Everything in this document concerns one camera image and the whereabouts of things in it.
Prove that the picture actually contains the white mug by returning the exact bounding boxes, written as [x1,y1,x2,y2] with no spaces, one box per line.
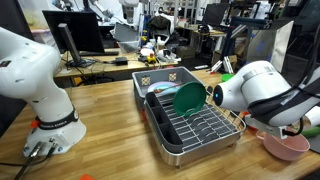
[301,105,320,130]

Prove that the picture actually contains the pale plate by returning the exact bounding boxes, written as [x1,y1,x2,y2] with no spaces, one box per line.
[146,81,183,98]

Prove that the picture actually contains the grey plastic tub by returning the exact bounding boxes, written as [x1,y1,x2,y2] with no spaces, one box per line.
[131,66,206,112]

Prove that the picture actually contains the dark green plate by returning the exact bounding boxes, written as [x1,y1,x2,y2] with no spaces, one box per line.
[172,81,208,118]

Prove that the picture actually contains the white headset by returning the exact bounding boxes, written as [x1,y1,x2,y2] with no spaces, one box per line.
[156,48,178,63]

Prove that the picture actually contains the black power brick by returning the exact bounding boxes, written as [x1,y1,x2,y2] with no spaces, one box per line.
[114,56,130,66]

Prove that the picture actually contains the clear bin with grey lid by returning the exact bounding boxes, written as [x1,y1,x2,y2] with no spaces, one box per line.
[112,22,142,54]

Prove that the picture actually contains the wooden desk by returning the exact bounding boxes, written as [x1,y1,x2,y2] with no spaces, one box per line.
[54,49,183,80]

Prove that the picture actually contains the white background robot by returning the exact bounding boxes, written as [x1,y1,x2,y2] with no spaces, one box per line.
[118,0,141,25]

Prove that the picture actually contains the dark background monitor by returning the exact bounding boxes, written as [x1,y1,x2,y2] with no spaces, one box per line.
[201,3,230,28]

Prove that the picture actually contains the black computer monitor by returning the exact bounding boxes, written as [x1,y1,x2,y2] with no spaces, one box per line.
[42,10,106,69]

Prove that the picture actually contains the silver panel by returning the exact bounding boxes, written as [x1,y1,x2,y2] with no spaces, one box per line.
[246,20,295,73]

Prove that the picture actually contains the green cucumber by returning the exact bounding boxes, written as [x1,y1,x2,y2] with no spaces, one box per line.
[301,126,320,138]

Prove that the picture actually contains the round grey tray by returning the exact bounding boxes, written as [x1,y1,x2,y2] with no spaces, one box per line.
[307,134,320,154]

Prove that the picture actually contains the grey wire dish rack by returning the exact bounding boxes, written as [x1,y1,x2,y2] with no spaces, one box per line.
[143,81,248,167]

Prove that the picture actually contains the aluminium rail stand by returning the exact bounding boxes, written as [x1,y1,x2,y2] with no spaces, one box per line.
[206,55,236,75]

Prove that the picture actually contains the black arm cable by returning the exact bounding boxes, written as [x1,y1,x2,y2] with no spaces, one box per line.
[247,23,320,138]

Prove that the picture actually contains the blue metal frame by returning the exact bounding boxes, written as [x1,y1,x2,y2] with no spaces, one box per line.
[221,15,273,73]

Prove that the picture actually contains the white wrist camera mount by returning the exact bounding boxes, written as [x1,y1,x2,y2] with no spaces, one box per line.
[244,114,289,140]

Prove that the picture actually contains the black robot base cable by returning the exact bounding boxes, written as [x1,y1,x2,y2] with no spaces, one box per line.
[0,143,58,168]
[13,142,45,180]

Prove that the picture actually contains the pink bowl with handle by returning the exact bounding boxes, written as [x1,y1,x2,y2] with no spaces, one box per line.
[255,129,311,162]

